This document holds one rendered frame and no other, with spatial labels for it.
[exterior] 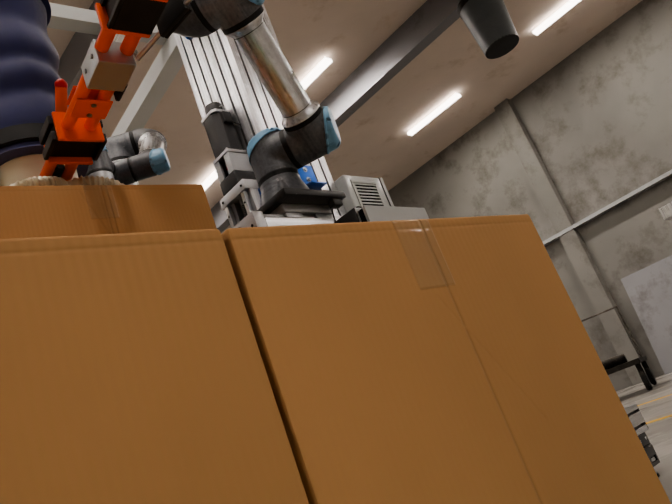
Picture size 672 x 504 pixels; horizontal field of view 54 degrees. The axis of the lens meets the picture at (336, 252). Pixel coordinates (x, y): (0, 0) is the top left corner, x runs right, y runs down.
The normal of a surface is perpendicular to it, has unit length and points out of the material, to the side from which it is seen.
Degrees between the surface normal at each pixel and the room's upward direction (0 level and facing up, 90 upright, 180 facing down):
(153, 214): 90
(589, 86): 90
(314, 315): 90
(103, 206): 90
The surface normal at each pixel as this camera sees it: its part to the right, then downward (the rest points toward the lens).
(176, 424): 0.56, -0.45
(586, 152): -0.70, 0.02
